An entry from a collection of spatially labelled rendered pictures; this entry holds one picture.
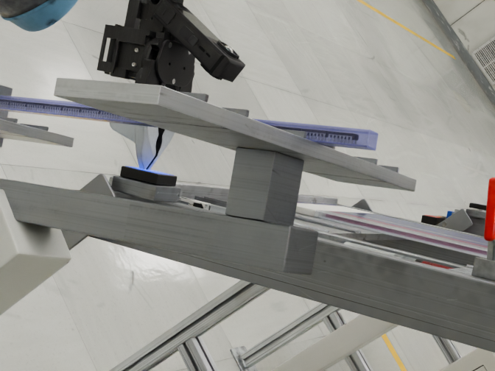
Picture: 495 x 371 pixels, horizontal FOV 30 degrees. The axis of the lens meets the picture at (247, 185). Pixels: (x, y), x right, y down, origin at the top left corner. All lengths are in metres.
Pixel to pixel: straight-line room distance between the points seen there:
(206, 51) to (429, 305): 0.35
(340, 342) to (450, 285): 1.19
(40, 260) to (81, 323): 1.45
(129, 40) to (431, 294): 0.42
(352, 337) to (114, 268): 0.67
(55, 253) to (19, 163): 1.64
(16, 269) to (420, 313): 0.39
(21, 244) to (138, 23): 0.41
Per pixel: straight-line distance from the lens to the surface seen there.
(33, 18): 1.28
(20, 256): 0.70
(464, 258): 1.59
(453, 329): 0.89
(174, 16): 1.02
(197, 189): 1.24
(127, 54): 1.03
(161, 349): 1.88
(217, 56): 0.97
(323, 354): 2.09
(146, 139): 1.01
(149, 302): 2.42
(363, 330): 2.05
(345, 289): 0.93
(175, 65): 1.03
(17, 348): 1.98
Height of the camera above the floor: 1.25
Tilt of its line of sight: 22 degrees down
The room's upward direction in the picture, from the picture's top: 54 degrees clockwise
